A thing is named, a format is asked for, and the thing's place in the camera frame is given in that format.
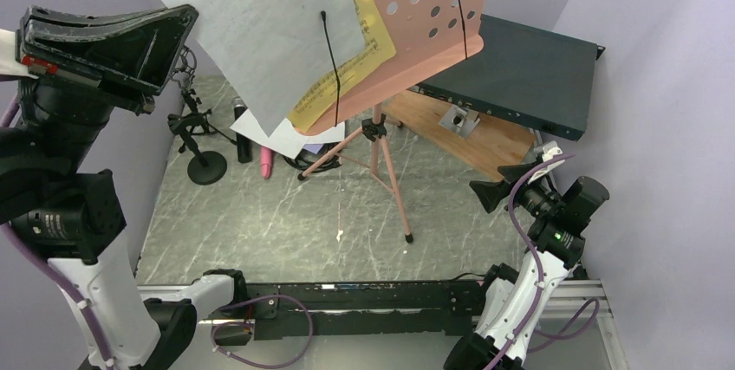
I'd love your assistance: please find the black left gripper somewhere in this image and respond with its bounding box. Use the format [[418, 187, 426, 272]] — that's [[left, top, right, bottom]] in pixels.
[[15, 0, 198, 178]]

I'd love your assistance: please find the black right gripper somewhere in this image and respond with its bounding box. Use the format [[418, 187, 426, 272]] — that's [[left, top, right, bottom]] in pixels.
[[471, 160, 562, 217]]

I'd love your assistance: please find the black tripod mic stand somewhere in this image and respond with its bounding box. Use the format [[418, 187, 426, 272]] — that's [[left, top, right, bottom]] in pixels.
[[172, 46, 237, 145]]

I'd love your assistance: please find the grey paper sheet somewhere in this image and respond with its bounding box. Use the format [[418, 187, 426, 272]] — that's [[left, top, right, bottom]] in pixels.
[[161, 0, 366, 133]]

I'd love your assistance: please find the black round-base mic stand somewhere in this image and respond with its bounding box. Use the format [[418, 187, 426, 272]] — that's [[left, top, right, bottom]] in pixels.
[[167, 114, 227, 185]]

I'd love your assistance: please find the black silver handheld microphone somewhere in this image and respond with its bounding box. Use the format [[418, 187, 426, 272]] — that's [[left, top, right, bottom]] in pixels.
[[231, 96, 254, 164]]

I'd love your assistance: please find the pink small microphone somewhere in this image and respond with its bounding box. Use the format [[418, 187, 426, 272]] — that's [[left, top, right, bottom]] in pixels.
[[259, 146, 274, 179]]

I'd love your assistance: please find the yellow sheet music page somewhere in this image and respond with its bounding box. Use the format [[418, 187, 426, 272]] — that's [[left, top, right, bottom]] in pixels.
[[287, 0, 399, 133]]

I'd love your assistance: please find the pink tripod music stand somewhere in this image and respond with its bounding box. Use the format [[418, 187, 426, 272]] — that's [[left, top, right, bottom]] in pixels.
[[297, 0, 485, 243]]

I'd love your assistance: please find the blue sheet music page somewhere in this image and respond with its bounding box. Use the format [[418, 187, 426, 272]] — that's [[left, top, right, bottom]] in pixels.
[[302, 143, 325, 155]]

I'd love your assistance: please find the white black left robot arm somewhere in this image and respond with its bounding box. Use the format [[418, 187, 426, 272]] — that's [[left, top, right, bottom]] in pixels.
[[1, 4, 250, 369]]

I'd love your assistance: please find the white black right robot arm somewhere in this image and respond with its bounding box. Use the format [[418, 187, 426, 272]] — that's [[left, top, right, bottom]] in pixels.
[[443, 155, 609, 369]]

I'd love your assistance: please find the wooden board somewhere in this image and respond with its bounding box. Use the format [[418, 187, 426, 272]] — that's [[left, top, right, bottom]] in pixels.
[[383, 91, 536, 181]]

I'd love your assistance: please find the dark teal rack unit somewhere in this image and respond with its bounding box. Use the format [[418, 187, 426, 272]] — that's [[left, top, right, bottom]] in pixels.
[[413, 15, 605, 141]]

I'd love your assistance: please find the silver metal bracket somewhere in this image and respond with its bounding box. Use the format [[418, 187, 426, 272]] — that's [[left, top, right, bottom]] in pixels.
[[439, 105, 480, 139]]

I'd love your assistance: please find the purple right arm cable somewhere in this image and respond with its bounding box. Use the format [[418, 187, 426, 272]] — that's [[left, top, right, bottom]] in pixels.
[[482, 153, 602, 370]]

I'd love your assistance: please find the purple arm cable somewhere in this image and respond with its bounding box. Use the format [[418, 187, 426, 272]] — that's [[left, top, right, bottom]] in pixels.
[[482, 153, 602, 370], [0, 91, 315, 370]]

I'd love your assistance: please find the coiled black cable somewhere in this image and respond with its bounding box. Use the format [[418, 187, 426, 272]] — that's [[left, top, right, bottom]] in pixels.
[[283, 140, 346, 173]]

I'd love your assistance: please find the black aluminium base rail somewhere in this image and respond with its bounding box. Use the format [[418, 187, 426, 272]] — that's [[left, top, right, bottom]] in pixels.
[[91, 278, 627, 370]]

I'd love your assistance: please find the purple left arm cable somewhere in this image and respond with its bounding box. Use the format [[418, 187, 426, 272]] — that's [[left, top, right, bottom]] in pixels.
[[0, 91, 315, 370]]

